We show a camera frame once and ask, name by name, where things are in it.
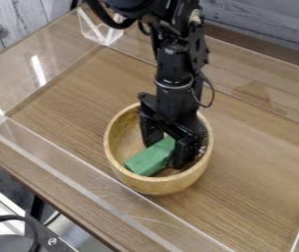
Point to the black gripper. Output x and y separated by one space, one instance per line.
169 113

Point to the green rectangular block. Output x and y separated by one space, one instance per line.
153 159

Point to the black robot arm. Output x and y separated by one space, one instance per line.
174 24

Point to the brown wooden bowl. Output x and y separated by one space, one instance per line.
124 143

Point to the black table leg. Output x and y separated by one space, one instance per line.
38 208

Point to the clear acrylic tray wall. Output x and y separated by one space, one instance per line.
65 86

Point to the clear acrylic corner bracket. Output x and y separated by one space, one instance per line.
95 29

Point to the grey metal bracket with screw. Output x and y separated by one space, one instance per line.
50 241

